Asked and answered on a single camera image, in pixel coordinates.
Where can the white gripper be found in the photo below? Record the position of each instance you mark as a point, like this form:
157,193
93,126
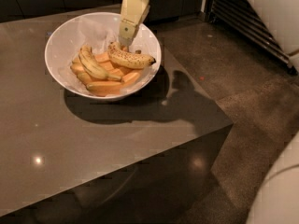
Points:
133,14

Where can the spotted yellow banana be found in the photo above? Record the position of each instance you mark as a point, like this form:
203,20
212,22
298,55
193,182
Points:
128,59

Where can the small banana behind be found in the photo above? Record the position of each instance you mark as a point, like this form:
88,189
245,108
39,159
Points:
124,48

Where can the white paper bowl liner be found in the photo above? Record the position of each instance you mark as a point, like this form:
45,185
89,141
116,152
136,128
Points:
93,31

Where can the yellow banana left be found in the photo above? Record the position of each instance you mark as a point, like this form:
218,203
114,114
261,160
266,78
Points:
92,67

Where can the white bowl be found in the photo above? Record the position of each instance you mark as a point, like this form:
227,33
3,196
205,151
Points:
65,44

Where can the dark vent grille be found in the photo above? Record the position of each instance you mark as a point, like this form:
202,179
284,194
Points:
241,16

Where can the orange melon slices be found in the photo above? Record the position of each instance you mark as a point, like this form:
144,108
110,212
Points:
100,87

